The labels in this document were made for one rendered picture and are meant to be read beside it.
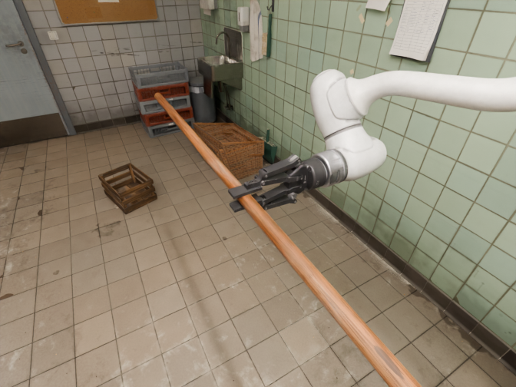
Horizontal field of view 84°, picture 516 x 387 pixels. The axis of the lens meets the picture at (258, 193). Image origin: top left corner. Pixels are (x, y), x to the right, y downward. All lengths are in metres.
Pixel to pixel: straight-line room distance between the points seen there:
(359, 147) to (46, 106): 3.90
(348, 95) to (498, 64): 0.93
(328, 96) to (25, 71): 3.75
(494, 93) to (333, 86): 0.32
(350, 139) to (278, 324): 1.29
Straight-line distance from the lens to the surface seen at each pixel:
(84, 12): 4.10
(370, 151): 0.78
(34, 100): 4.28
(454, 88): 0.72
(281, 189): 0.68
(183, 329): 1.83
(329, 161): 0.71
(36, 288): 2.39
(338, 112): 0.76
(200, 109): 3.98
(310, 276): 0.48
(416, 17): 1.76
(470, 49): 1.64
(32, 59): 4.17
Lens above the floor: 1.58
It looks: 37 degrees down
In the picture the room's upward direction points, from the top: straight up
